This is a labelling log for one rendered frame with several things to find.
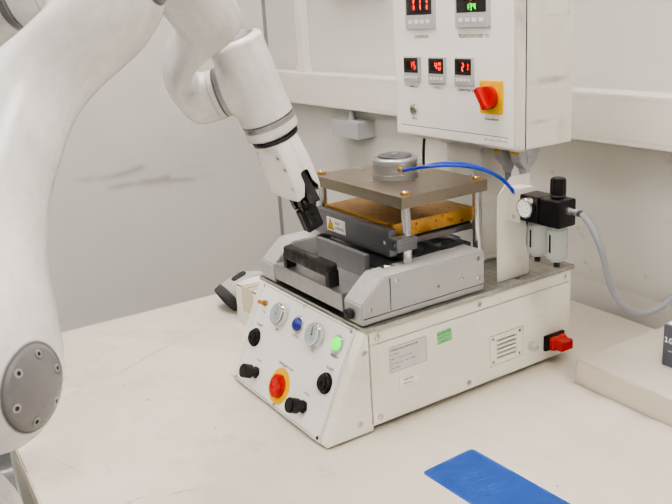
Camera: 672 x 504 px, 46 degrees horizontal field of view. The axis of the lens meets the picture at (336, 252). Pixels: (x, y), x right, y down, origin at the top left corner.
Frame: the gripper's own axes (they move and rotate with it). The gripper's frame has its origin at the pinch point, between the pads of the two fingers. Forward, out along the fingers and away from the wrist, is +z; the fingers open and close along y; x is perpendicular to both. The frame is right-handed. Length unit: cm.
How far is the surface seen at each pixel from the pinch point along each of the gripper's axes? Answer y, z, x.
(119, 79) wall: -146, -8, 20
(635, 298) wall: 13, 50, 54
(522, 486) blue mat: 42, 32, -5
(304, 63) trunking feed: -115, 8, 69
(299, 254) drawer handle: -1.0, 5.2, -3.9
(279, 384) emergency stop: 2.0, 22.0, -17.9
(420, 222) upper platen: 10.7, 6.6, 13.3
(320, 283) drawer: 5.0, 8.6, -5.0
